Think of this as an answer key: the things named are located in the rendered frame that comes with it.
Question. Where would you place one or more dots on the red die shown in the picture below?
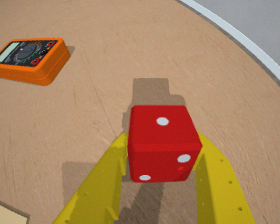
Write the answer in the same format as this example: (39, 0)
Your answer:
(163, 144)

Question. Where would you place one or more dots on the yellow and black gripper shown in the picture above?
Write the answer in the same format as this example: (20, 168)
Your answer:
(220, 199)

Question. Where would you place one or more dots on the orange digital multimeter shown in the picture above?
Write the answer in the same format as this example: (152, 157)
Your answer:
(36, 60)

